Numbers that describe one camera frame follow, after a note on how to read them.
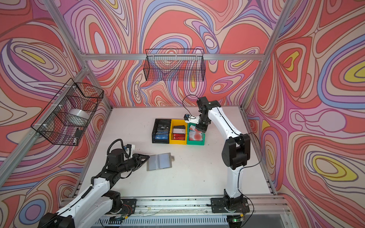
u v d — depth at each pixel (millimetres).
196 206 750
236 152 509
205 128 782
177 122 1015
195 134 1008
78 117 703
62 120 733
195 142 957
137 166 732
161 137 995
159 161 885
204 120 746
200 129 779
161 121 1074
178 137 986
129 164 712
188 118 785
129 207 724
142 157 803
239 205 686
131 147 756
